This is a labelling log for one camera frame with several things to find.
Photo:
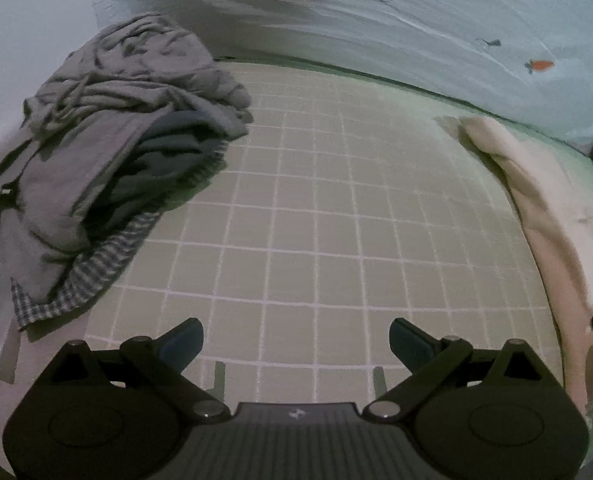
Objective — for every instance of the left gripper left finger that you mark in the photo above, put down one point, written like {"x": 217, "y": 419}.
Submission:
{"x": 159, "y": 363}

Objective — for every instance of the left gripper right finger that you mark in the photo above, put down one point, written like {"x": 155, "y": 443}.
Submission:
{"x": 436, "y": 365}

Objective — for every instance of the beige long sleeve shirt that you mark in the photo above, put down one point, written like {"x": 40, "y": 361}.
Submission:
{"x": 557, "y": 219}

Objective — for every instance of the blue checkered shirt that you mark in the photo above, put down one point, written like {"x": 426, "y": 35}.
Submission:
{"x": 90, "y": 275}

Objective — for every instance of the green grid cutting mat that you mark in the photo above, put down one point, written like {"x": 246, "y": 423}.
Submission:
{"x": 350, "y": 203}

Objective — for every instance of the grey garment pile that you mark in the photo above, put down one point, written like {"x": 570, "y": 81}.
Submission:
{"x": 83, "y": 122}

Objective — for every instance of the carrot print light sheet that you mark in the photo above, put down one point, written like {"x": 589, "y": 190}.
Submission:
{"x": 530, "y": 61}

